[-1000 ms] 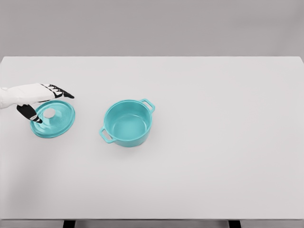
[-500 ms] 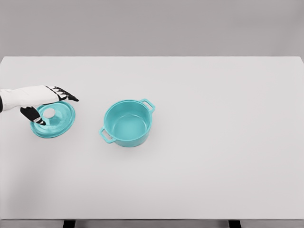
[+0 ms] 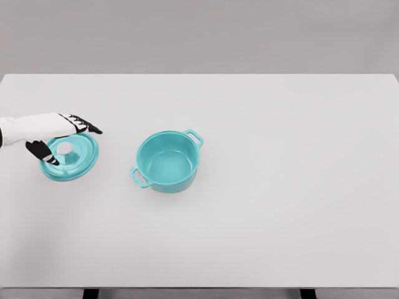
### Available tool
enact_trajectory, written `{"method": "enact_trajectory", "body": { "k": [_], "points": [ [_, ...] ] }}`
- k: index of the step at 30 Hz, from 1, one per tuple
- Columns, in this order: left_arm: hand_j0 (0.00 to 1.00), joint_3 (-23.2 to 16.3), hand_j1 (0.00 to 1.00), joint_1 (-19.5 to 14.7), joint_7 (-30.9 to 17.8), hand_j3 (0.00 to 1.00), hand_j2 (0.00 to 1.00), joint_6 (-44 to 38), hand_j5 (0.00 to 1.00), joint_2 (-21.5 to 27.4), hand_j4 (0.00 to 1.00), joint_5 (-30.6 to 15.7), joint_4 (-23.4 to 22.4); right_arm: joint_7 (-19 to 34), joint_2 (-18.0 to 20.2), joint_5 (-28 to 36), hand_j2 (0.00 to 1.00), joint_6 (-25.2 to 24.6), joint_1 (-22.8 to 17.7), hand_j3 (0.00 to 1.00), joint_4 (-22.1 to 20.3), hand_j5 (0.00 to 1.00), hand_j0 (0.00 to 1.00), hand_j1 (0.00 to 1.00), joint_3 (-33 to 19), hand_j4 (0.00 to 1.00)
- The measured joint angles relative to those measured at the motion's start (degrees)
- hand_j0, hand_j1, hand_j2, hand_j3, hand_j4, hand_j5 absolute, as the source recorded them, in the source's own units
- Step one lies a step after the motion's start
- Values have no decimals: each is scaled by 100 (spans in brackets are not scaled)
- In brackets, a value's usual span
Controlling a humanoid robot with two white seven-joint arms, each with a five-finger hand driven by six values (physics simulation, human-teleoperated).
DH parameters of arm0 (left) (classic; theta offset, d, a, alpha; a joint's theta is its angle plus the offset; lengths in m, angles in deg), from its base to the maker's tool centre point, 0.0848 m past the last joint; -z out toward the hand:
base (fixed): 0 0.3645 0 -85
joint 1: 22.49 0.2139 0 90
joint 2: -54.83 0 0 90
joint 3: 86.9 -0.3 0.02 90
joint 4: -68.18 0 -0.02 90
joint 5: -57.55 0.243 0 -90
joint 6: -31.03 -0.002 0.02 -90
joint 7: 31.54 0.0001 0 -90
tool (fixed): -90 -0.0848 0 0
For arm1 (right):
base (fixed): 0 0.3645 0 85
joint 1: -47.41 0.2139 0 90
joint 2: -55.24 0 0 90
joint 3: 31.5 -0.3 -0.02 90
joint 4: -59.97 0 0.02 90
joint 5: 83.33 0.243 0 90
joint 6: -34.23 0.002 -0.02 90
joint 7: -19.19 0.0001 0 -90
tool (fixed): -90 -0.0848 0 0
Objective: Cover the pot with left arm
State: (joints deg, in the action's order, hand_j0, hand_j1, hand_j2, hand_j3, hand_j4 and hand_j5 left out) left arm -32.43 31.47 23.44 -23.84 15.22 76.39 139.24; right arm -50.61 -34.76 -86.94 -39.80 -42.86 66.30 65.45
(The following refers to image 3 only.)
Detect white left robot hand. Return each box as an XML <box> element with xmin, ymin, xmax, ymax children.
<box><xmin>24</xmin><ymin>112</ymin><xmax>103</xmax><ymax>166</ymax></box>

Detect teal pot lid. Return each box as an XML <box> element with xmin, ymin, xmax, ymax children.
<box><xmin>39</xmin><ymin>133</ymin><xmax>100</xmax><ymax>181</ymax></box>

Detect teal pot with handles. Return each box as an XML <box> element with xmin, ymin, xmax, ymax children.
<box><xmin>129</xmin><ymin>128</ymin><xmax>204</xmax><ymax>193</ymax></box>

